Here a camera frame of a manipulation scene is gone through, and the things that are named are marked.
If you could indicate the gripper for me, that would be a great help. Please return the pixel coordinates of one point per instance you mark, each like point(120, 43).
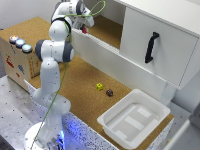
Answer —
point(83, 20)

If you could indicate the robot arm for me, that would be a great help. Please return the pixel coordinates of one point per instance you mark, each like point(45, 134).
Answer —
point(50, 76)

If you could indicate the pink block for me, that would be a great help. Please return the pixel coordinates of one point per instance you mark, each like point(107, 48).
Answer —
point(84, 30)

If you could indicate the yellow block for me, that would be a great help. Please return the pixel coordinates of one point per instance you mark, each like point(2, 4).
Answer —
point(99, 86)

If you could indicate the purple block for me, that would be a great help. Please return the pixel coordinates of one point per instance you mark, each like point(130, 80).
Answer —
point(109, 92)

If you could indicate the white cabinet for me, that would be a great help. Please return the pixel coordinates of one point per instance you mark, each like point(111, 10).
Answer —
point(110, 63)

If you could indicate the green button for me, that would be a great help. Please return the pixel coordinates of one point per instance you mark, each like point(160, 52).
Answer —
point(27, 48)

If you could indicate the blue button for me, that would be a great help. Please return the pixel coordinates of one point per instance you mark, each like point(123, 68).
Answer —
point(20, 42)

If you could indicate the red button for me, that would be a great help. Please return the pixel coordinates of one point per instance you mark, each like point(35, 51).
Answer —
point(13, 39)

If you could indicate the wooden drawer box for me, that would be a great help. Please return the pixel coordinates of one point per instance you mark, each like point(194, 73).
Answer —
point(13, 66)

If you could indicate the white sliding door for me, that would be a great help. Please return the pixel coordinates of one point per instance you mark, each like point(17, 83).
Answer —
point(173, 53)

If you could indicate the white plastic box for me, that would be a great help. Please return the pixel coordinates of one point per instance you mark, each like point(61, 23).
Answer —
point(133, 120)

